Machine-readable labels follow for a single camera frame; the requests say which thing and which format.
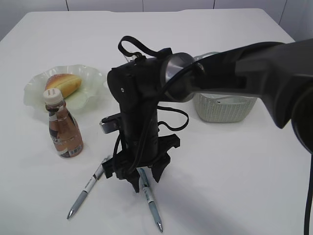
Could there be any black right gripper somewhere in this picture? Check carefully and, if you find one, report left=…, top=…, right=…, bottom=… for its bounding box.
left=103, top=134, right=180, bottom=193

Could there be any sugared bread roll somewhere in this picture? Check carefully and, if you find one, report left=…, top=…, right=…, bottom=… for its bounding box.
left=45, top=73, right=82, bottom=98

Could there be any pale green wavy glass plate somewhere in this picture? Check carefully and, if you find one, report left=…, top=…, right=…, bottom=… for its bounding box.
left=23, top=65, right=112, bottom=114

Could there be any blue and grey pen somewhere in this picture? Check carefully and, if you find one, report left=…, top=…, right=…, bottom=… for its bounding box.
left=137, top=167, right=163, bottom=233

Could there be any white and grey pen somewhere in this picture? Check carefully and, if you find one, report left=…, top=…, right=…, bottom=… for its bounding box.
left=67, top=155, right=112, bottom=220

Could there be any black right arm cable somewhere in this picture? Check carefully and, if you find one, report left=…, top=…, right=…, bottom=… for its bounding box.
left=112, top=35, right=203, bottom=177

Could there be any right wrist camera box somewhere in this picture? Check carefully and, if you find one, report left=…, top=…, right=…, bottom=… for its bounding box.
left=99, top=113, right=121, bottom=134

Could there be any clear plastic ruler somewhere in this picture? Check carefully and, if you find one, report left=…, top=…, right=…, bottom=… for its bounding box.
left=122, top=52, right=142, bottom=63

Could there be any grey-green woven plastic basket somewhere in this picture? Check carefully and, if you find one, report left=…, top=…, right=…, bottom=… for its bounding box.
left=192, top=51, right=257, bottom=123

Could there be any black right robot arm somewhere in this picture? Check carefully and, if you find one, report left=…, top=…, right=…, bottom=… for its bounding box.
left=101, top=36, right=313, bottom=192

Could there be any brown coffee drink bottle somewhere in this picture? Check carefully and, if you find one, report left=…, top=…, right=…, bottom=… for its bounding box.
left=43, top=88, right=84, bottom=158

